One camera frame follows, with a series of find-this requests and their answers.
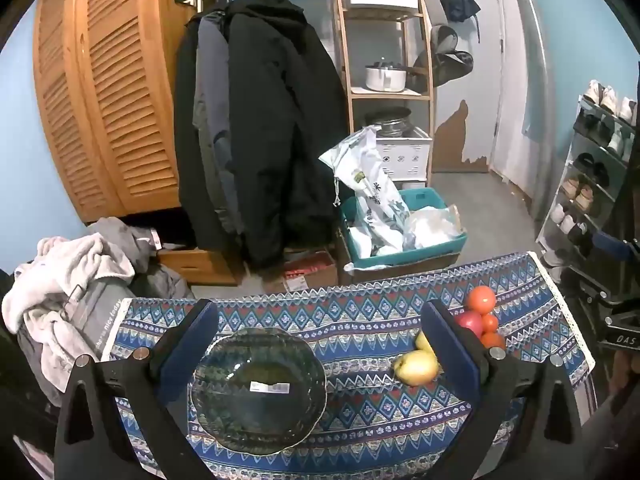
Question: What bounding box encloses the patterned blue tablecloth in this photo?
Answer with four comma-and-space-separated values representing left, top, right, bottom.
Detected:
97, 251, 598, 480

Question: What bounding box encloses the dark cloth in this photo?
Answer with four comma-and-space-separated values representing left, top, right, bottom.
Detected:
0, 267, 76, 466

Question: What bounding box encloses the dark glass bowl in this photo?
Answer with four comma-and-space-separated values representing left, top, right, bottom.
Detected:
190, 326, 328, 457

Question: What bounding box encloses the large yellow apple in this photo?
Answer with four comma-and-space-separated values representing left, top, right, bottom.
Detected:
391, 349, 441, 387

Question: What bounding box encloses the teal box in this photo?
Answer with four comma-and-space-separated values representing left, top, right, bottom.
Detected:
341, 187, 468, 271

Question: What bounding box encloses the dark hanging umbrella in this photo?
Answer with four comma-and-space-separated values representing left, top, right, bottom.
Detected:
437, 0, 482, 43

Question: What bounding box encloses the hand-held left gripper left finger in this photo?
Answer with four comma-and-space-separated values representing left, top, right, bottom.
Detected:
52, 299, 222, 480

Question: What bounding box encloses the wooden shelf rack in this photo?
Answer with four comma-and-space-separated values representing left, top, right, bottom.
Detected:
330, 0, 436, 186

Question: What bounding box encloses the white door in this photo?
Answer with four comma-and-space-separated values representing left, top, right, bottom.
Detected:
489, 0, 538, 196

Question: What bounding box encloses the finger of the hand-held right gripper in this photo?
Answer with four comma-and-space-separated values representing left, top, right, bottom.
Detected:
591, 231, 640, 263

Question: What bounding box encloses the white printed rice bag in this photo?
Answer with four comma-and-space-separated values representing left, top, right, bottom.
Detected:
319, 127, 412, 257

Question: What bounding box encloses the dark hanging bag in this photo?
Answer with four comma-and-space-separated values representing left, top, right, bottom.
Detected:
412, 25, 474, 88

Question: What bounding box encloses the person's right hand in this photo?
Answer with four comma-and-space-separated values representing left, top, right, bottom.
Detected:
611, 350, 640, 403

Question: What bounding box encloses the black coat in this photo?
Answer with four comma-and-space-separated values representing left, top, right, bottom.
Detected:
172, 0, 351, 277

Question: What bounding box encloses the pile of clothes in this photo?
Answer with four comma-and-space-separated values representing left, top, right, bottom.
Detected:
2, 234, 136, 392

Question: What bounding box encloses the large red-orange tomato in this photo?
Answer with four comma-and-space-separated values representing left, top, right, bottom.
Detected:
466, 286, 497, 315

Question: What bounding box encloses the wooden drawer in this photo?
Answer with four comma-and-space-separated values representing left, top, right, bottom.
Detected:
157, 247, 239, 286

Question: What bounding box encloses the white perforated crate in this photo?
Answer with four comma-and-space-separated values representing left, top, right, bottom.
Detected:
375, 127, 433, 184

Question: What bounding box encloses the white cooking pot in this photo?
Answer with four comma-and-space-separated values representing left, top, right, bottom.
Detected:
365, 59, 408, 92

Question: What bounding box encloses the wooden louvered wardrobe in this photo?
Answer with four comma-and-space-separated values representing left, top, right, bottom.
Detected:
32, 0, 198, 223

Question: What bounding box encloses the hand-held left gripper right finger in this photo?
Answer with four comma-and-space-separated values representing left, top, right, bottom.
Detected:
421, 299, 586, 480

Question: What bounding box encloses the red apple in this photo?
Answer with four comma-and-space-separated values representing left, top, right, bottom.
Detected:
454, 310, 484, 339

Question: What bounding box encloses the grey hooded garment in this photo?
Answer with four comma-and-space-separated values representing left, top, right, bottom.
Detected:
90, 217, 162, 276

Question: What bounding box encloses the red cardboard box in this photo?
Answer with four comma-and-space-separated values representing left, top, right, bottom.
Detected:
282, 251, 339, 293

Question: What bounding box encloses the clear plastic bag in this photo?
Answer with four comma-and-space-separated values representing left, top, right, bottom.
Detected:
402, 204, 463, 250

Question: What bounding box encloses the dark metal pot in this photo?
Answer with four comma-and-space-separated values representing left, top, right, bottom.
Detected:
367, 107, 413, 139

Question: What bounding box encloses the grey jacket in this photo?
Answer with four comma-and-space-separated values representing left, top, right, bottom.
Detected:
192, 10, 246, 233

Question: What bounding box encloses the grey printed garment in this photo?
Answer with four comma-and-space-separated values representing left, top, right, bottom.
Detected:
60, 264, 196, 363

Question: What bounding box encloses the metal shoe rack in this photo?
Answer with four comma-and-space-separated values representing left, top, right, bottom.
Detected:
535, 94, 640, 306

